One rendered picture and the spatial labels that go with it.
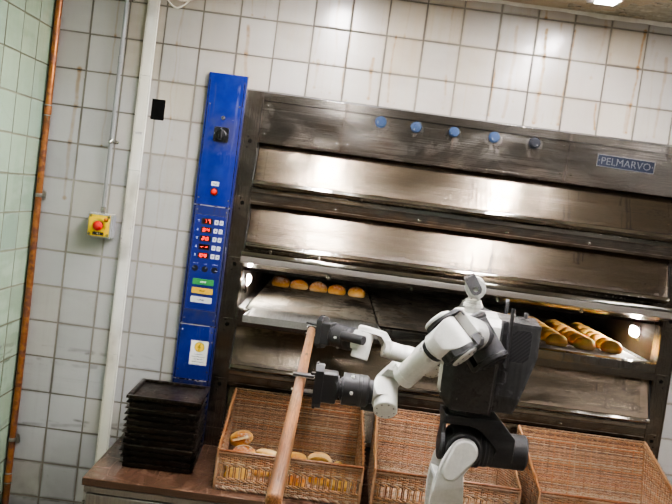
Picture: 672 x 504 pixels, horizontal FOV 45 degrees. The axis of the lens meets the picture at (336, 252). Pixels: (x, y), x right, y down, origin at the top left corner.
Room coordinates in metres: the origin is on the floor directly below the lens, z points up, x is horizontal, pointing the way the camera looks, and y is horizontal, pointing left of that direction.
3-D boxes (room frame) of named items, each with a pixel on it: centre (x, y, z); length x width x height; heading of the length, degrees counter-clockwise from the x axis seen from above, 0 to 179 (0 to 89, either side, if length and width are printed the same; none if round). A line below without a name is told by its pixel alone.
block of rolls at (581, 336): (3.91, -1.09, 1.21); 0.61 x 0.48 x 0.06; 0
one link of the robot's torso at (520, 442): (2.59, -0.55, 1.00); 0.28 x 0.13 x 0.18; 90
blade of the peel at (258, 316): (3.35, 0.05, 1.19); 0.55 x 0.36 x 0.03; 90
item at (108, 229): (3.42, 0.99, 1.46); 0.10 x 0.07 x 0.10; 90
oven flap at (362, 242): (3.47, -0.51, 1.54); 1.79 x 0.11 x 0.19; 90
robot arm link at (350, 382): (2.22, -0.05, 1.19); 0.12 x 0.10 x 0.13; 90
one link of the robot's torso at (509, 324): (2.59, -0.52, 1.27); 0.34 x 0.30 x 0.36; 172
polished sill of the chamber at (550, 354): (3.49, -0.51, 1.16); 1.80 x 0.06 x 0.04; 90
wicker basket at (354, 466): (3.20, 0.07, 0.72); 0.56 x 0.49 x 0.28; 91
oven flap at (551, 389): (3.47, -0.51, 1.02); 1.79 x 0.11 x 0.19; 90
